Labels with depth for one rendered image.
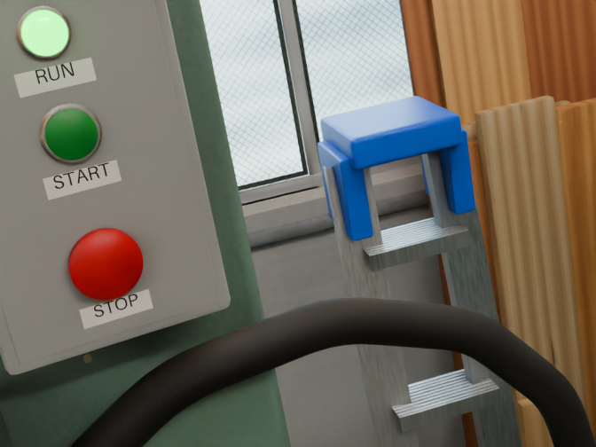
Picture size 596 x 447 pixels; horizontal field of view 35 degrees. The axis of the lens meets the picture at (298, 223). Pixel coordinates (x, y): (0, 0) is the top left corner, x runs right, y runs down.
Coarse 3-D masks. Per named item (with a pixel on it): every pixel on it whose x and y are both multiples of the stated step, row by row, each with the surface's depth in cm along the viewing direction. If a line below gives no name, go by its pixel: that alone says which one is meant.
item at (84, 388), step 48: (192, 0) 44; (192, 48) 45; (192, 96) 45; (240, 240) 48; (240, 288) 49; (144, 336) 48; (192, 336) 48; (0, 384) 46; (48, 384) 46; (96, 384) 47; (240, 384) 50; (48, 432) 47; (192, 432) 50; (240, 432) 51
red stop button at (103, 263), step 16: (80, 240) 38; (96, 240) 38; (112, 240) 38; (128, 240) 39; (80, 256) 38; (96, 256) 38; (112, 256) 38; (128, 256) 39; (80, 272) 38; (96, 272) 38; (112, 272) 38; (128, 272) 39; (80, 288) 38; (96, 288) 38; (112, 288) 39; (128, 288) 39
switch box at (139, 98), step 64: (0, 0) 35; (64, 0) 36; (128, 0) 37; (0, 64) 36; (128, 64) 38; (0, 128) 36; (128, 128) 38; (192, 128) 40; (0, 192) 37; (128, 192) 39; (192, 192) 40; (0, 256) 38; (64, 256) 39; (192, 256) 41; (0, 320) 39; (64, 320) 39; (128, 320) 40
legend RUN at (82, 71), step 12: (84, 60) 37; (36, 72) 36; (48, 72) 36; (60, 72) 37; (72, 72) 37; (84, 72) 37; (24, 84) 36; (36, 84) 36; (48, 84) 37; (60, 84) 37; (72, 84) 37; (24, 96) 36
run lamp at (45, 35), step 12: (36, 12) 35; (48, 12) 35; (60, 12) 36; (24, 24) 35; (36, 24) 35; (48, 24) 35; (60, 24) 36; (24, 36) 35; (36, 36) 35; (48, 36) 36; (60, 36) 36; (24, 48) 36; (36, 48) 36; (48, 48) 36; (60, 48) 36
